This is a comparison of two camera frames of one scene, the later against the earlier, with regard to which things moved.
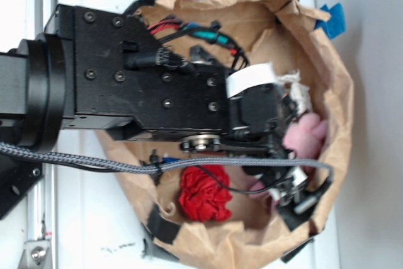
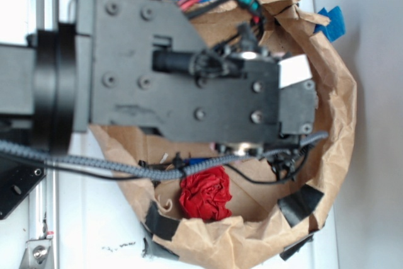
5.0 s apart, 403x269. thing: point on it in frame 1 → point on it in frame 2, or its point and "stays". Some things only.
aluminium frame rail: (43, 209) stays
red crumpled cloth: (204, 194) stays
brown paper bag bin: (201, 205) stays
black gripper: (257, 121) → (298, 104)
